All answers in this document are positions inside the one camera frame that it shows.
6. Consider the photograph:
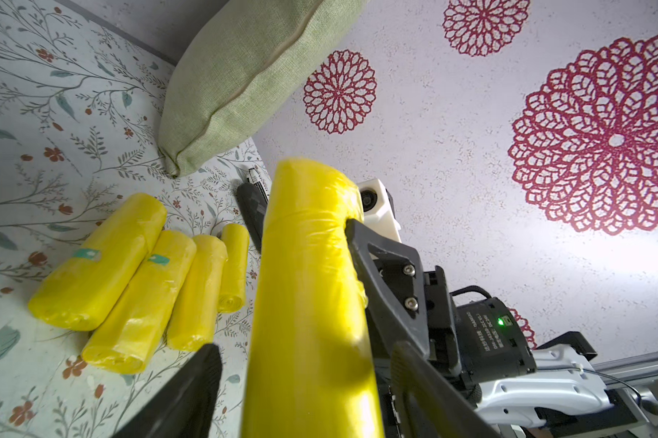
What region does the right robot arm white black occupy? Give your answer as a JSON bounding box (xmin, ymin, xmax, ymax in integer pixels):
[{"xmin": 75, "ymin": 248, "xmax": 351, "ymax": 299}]
[{"xmin": 345, "ymin": 219, "xmax": 658, "ymax": 437}]

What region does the green cushion pillow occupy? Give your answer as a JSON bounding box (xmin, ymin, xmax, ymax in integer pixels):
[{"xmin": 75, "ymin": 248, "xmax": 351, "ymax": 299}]
[{"xmin": 157, "ymin": 1, "xmax": 367, "ymax": 177}]

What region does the yellow bag roll top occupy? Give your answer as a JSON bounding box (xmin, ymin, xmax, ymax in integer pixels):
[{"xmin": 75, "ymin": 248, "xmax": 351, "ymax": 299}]
[{"xmin": 28, "ymin": 193, "xmax": 167, "ymax": 331}]

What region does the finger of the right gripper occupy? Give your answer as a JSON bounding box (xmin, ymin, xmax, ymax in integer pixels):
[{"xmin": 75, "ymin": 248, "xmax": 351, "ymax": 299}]
[{"xmin": 345, "ymin": 219, "xmax": 430, "ymax": 359}]

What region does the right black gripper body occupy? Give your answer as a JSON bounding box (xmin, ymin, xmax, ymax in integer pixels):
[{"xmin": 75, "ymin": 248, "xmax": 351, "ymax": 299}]
[{"xmin": 418, "ymin": 266, "xmax": 537, "ymax": 404}]

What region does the yellow bag roll front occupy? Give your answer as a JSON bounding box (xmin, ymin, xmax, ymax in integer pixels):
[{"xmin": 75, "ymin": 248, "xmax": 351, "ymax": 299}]
[{"xmin": 241, "ymin": 158, "xmax": 384, "ymax": 437}]

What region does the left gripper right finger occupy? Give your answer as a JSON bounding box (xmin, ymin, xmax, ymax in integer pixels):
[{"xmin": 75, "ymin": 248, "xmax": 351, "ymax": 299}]
[{"xmin": 390, "ymin": 341, "xmax": 498, "ymax": 438}]

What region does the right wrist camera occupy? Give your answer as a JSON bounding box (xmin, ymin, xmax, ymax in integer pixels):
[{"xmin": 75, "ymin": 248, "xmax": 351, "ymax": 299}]
[{"xmin": 357, "ymin": 179, "xmax": 401, "ymax": 242}]

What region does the black oval object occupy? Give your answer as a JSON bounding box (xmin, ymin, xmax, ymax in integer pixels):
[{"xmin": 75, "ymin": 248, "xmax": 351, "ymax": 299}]
[{"xmin": 235, "ymin": 182, "xmax": 268, "ymax": 253}]

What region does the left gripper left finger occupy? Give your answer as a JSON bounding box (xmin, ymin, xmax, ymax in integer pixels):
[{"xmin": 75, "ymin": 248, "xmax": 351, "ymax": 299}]
[{"xmin": 115, "ymin": 344, "xmax": 222, "ymax": 437}]

